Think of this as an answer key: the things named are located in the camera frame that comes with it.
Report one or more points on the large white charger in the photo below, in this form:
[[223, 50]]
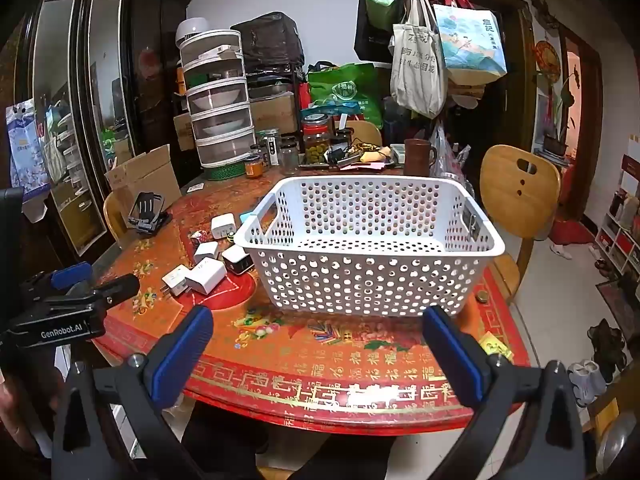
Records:
[[207, 277]]

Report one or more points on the white shelf with goods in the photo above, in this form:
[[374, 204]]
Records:
[[617, 245]]

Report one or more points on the white charger with prongs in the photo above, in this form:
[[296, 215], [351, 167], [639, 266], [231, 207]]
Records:
[[174, 284]]

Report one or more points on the open cardboard box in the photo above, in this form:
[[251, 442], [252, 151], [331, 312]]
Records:
[[145, 175]]

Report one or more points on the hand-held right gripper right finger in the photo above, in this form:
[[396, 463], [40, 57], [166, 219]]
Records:
[[452, 360]]

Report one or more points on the teal charger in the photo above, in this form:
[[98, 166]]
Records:
[[247, 216]]

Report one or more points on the metal pot lid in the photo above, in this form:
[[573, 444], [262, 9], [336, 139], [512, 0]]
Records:
[[620, 445]]

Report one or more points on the blue and white bag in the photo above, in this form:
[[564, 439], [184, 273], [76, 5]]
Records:
[[27, 150]]

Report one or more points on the blue printed tote bag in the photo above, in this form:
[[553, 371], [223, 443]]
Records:
[[470, 42]]

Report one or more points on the red printed tablecloth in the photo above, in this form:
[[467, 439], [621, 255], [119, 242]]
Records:
[[300, 355]]

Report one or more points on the red wall ornament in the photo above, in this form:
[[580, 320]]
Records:
[[546, 59]]

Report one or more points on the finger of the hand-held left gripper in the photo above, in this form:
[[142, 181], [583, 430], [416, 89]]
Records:
[[70, 276], [117, 287]]

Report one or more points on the black faced charger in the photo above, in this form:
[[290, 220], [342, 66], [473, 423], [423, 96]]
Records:
[[235, 260]]

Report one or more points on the yellow paper slip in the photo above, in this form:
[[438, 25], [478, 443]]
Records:
[[495, 346]]

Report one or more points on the clear plastic bag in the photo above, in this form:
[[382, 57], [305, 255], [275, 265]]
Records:
[[450, 152]]

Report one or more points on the brown cardboard box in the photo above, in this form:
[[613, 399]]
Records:
[[275, 112]]

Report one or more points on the brown mug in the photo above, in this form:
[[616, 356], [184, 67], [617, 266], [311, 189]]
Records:
[[417, 157]]

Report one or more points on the green shopping bag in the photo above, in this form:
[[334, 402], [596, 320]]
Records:
[[345, 90]]

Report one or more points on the dark shoes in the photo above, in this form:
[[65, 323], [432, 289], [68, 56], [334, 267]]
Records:
[[607, 342]]

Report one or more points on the small orange jar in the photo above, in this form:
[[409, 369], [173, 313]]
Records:
[[253, 166]]

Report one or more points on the small round metal cap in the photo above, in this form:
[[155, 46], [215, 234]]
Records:
[[482, 296]]

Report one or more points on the black fabric bag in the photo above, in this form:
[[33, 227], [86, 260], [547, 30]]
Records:
[[267, 42]]

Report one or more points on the white tote bag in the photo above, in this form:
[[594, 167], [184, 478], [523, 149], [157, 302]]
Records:
[[417, 70]]

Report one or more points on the white slippers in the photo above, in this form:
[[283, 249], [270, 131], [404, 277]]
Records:
[[587, 380]]

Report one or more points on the white tiered food cover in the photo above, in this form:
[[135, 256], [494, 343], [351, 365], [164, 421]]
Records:
[[220, 110]]

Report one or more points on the glass jar with olives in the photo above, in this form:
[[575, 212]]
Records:
[[316, 142]]

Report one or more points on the cat print charger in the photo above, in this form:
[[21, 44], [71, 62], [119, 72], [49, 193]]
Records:
[[201, 236]]

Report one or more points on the green woven base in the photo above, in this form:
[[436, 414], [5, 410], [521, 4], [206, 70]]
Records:
[[225, 171]]

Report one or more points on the person's left hand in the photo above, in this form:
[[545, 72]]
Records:
[[12, 410]]

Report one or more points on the wooden chair with cutout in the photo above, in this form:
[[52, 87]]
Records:
[[520, 195]]

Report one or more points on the small white charger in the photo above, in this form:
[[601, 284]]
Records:
[[206, 251]]

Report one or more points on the dark wooden mirror cabinet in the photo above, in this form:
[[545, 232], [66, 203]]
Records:
[[145, 85]]

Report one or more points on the black phone stand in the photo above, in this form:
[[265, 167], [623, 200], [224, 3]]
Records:
[[147, 212]]

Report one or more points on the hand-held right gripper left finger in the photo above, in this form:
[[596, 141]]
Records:
[[180, 355]]

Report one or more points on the white perforated plastic basket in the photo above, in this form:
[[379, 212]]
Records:
[[370, 265]]

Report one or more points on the empty glass jar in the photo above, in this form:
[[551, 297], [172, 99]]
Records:
[[288, 157]]

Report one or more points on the white square charger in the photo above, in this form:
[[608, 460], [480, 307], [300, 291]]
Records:
[[222, 226]]

